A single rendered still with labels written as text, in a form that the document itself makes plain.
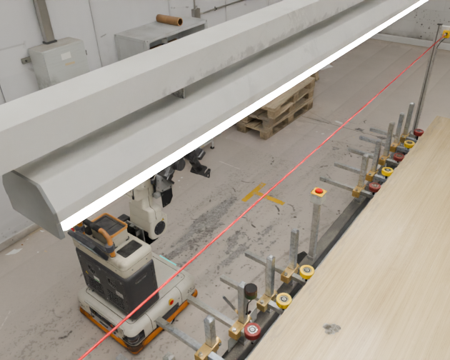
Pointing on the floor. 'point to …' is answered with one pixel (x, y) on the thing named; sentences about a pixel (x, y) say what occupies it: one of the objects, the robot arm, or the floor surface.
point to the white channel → (136, 83)
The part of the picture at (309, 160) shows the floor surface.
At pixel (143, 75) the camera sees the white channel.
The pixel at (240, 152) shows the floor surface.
